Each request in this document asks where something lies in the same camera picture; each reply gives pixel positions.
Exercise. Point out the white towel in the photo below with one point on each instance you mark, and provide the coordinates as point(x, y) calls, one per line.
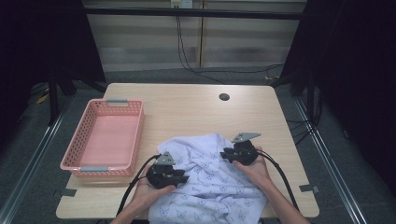
point(211, 186)

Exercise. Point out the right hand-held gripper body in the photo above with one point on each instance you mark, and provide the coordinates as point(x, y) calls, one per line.
point(244, 154)

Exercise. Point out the pink plastic basket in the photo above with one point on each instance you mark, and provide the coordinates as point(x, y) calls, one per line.
point(109, 140)

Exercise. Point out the yellow strip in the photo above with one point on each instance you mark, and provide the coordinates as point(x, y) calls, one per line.
point(43, 98)

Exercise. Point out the grey tape piece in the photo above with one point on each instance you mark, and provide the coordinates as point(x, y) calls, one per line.
point(309, 188)
point(67, 192)

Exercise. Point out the black table grommet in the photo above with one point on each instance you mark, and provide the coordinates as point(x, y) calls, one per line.
point(224, 96)

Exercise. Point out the white wall outlet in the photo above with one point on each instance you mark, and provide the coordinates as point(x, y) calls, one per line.
point(182, 3)

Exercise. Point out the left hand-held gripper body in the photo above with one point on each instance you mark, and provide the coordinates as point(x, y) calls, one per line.
point(162, 177)

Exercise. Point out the person's left hand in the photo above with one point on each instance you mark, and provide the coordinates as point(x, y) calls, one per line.
point(146, 196)

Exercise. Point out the person's right hand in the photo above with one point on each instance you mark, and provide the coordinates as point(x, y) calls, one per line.
point(255, 172)

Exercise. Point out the metal floor rail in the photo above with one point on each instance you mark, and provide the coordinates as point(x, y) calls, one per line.
point(330, 165)
point(31, 165)

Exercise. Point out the black metal stand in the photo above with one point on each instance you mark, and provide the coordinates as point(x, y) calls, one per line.
point(53, 102)
point(310, 102)

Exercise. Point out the black horizontal bar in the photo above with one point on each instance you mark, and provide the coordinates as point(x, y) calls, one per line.
point(193, 13)

